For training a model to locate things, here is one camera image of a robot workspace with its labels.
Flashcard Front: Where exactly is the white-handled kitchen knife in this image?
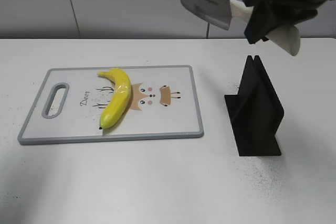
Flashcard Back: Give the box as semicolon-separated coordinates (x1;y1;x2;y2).
180;0;301;56

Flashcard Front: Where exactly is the yellow plastic banana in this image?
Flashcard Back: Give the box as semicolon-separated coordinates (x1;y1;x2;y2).
98;68;132;130

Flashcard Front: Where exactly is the black knife stand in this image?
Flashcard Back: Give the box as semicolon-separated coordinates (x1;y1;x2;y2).
224;55;284;156

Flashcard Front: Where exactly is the white deer cutting board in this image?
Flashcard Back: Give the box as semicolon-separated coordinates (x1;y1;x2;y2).
18;65;203;145

